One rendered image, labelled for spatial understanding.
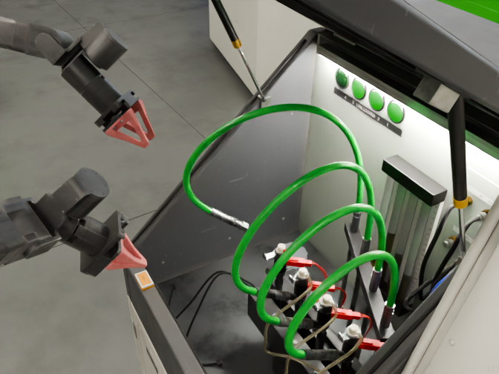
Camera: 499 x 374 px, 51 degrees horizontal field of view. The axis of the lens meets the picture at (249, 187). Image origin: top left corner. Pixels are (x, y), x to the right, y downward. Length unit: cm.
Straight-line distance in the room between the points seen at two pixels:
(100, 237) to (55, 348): 162
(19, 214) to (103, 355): 164
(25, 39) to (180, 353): 69
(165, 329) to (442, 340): 61
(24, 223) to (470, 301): 63
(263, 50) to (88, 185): 318
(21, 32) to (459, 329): 89
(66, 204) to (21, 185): 262
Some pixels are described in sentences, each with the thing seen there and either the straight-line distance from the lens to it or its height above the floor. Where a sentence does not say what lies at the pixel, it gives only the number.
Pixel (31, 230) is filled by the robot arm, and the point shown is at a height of 140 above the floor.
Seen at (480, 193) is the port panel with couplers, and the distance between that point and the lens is 103.
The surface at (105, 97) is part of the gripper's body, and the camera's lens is 103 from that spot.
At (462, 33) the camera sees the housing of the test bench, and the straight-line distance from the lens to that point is 125.
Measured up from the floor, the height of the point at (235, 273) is 122.
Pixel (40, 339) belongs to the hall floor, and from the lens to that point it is 252.
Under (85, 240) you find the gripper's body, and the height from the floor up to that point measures 133.
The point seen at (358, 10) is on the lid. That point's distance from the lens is 41.
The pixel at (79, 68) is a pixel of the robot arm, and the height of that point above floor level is 149.
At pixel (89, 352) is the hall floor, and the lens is 241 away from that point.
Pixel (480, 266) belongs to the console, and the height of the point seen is 139.
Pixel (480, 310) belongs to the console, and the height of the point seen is 134.
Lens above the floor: 189
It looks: 37 degrees down
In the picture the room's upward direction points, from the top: 1 degrees clockwise
